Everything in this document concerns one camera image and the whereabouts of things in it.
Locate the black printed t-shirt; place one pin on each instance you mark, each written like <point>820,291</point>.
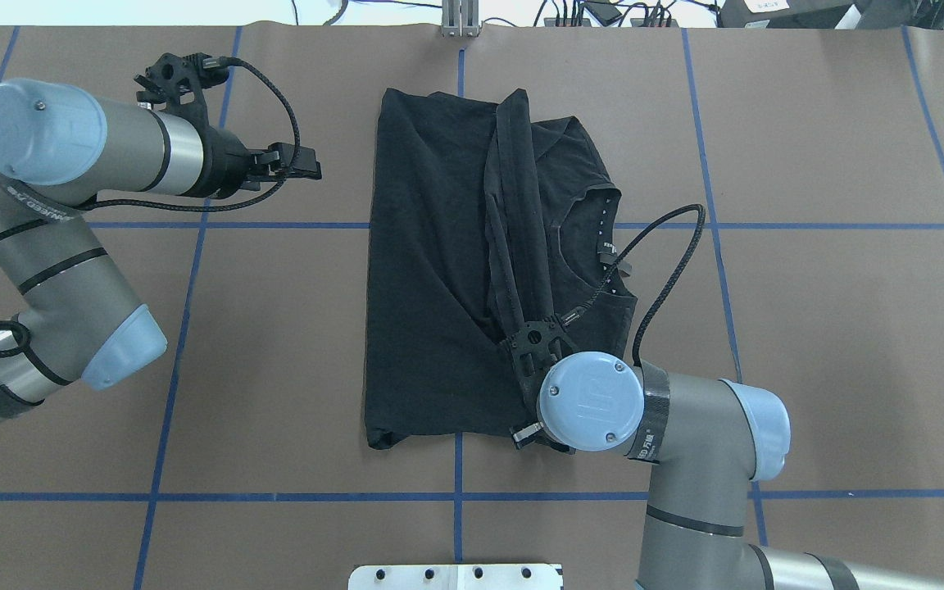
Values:
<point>482,221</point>

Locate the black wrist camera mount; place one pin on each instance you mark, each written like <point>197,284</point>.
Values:
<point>178,84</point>
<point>534,348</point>

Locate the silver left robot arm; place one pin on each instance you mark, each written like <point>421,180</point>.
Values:
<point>65,153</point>

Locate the silver aluminium frame post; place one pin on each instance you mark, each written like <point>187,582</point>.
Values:
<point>460,19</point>

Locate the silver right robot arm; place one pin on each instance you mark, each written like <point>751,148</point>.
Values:
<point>707,441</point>

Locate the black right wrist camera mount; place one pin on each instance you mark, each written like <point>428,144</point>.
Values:
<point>534,348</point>

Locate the black box with label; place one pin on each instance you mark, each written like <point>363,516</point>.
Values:
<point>776,15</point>

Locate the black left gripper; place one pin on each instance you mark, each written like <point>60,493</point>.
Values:
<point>229,163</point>

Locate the white pedestal column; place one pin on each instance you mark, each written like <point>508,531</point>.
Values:
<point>458,576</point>

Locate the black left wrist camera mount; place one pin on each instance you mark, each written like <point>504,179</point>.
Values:
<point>178,84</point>

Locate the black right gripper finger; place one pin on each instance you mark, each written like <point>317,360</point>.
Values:
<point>528,434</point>

